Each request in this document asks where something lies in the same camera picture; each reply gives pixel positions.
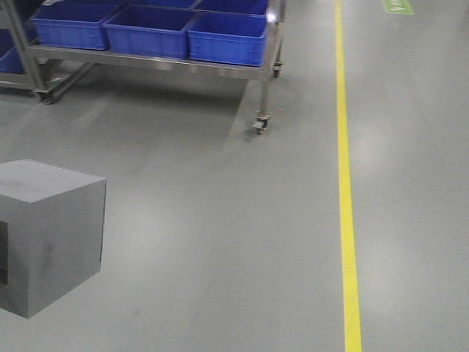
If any blue bin on cart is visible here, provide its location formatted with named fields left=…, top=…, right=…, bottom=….
left=32, top=1, right=129, bottom=51
left=188, top=12, right=267, bottom=67
left=103, top=5, right=196, bottom=59

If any blue bin on cart right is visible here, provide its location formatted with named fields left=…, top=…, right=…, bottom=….
left=188, top=12, right=267, bottom=67

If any gray foam base block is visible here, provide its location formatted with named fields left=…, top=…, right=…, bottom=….
left=1, top=160, right=107, bottom=318

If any blue bin on cart left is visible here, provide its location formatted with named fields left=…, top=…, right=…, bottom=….
left=32, top=1, right=129, bottom=51

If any blue bin on cart middle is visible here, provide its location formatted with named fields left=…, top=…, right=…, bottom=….
left=103, top=5, right=196, bottom=59

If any steel wheeled cart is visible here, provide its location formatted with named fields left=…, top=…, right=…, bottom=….
left=1, top=1, right=286, bottom=133

